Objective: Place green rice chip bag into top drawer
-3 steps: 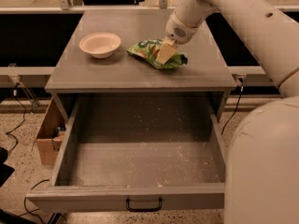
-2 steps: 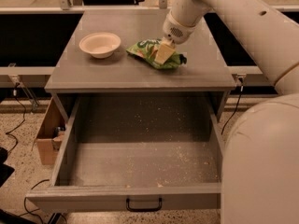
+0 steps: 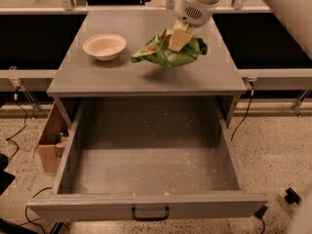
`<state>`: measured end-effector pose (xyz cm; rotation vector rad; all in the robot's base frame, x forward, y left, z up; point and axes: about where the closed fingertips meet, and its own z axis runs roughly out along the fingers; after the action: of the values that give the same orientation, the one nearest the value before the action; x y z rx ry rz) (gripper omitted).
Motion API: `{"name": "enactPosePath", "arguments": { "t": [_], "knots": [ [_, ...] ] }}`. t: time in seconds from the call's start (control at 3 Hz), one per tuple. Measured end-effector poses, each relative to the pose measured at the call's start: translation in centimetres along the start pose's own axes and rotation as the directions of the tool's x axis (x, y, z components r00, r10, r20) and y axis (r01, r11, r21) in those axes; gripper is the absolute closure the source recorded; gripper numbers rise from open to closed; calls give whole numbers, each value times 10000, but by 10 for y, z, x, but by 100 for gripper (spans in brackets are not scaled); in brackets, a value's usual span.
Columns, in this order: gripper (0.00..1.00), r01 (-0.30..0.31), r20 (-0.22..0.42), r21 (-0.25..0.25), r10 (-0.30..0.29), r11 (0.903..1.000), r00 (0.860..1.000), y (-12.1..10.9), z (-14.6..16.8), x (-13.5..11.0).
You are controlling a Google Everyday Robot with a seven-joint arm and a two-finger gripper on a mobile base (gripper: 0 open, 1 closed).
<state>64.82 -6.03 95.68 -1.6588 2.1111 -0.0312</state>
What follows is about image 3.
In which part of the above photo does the black cable right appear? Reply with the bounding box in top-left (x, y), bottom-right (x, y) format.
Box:
top-left (229, 80), bottom-right (255, 142)

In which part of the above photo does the black cable left floor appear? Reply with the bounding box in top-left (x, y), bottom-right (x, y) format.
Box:
top-left (4, 86), bottom-right (29, 163)

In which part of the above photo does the metal bracket left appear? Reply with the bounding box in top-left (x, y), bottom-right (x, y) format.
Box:
top-left (9, 74), bottom-right (42, 119)

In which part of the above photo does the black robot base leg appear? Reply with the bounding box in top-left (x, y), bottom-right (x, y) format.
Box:
top-left (285, 188), bottom-right (301, 205)

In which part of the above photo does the green rice chip bag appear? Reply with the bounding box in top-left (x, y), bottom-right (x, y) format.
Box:
top-left (131, 28), bottom-right (208, 68)

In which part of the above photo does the black drawer handle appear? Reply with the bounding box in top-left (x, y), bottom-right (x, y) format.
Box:
top-left (131, 207), bottom-right (170, 221)

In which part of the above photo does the metal bracket right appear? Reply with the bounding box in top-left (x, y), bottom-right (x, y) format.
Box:
top-left (292, 90), bottom-right (311, 117)

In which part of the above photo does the grey cabinet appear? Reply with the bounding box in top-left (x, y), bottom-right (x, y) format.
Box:
top-left (47, 9), bottom-right (248, 129)

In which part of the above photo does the black cable front left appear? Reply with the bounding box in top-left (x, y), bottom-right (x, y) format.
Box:
top-left (19, 186), bottom-right (71, 234)

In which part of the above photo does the grey open top drawer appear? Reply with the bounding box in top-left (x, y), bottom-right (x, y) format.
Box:
top-left (28, 97), bottom-right (267, 221)

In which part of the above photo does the brown cardboard box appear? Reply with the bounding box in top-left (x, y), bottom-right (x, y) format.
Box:
top-left (37, 103), bottom-right (68, 173)

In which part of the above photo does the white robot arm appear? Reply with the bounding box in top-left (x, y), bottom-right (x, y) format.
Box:
top-left (174, 0), bottom-right (312, 58)

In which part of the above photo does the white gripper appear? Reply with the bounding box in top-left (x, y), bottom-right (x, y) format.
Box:
top-left (169, 0), bottom-right (219, 53)

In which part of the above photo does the metal railing frame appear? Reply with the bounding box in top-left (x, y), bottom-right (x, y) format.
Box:
top-left (0, 0), bottom-right (274, 16)

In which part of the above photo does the white paper bowl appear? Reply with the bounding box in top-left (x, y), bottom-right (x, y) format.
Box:
top-left (83, 34), bottom-right (127, 61)

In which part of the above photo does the metal bracket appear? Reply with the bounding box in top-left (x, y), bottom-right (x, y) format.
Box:
top-left (292, 90), bottom-right (311, 117)
top-left (9, 74), bottom-right (42, 119)

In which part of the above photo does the black cable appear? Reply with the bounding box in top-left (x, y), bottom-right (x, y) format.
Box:
top-left (19, 186), bottom-right (71, 234)
top-left (229, 80), bottom-right (255, 142)

